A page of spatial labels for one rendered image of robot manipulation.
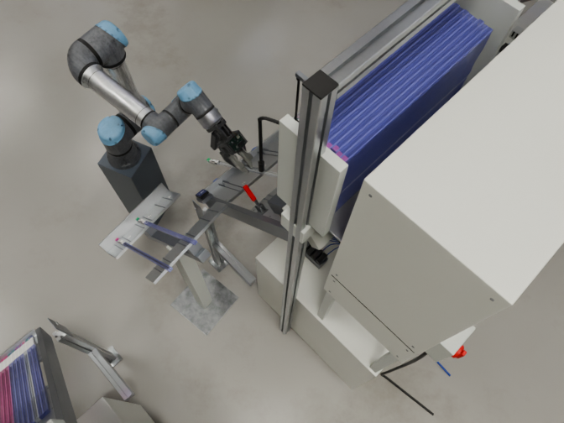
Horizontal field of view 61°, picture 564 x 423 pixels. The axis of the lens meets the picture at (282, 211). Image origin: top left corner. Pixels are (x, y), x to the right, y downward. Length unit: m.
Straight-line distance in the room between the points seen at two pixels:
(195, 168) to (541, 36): 2.10
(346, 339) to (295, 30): 2.27
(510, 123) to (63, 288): 2.31
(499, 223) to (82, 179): 2.48
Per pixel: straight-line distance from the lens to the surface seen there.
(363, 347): 1.91
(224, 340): 2.52
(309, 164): 0.90
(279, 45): 3.42
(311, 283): 1.94
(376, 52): 0.81
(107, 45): 1.89
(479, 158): 0.96
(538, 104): 1.09
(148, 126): 1.68
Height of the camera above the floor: 2.48
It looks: 65 degrees down
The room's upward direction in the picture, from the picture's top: 3 degrees clockwise
